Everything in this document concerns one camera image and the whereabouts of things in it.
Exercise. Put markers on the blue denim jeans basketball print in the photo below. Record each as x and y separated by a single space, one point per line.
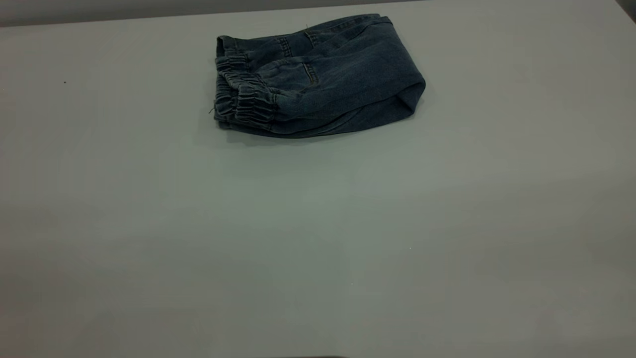
338 84

